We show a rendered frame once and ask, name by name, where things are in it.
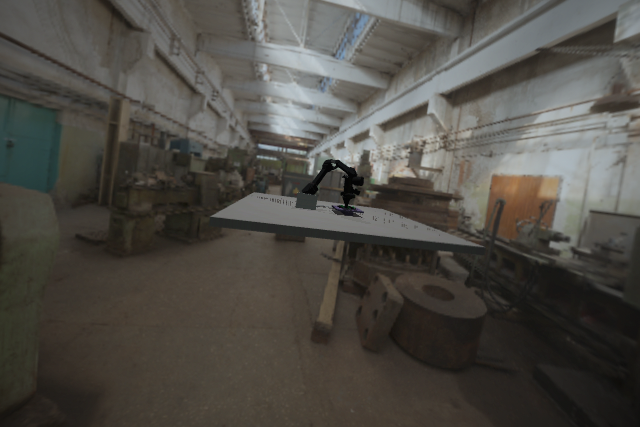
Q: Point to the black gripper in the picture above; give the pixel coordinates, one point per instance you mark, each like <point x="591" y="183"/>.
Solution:
<point x="347" y="196"/>

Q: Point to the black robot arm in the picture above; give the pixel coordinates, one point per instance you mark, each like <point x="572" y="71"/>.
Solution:
<point x="351" y="179"/>

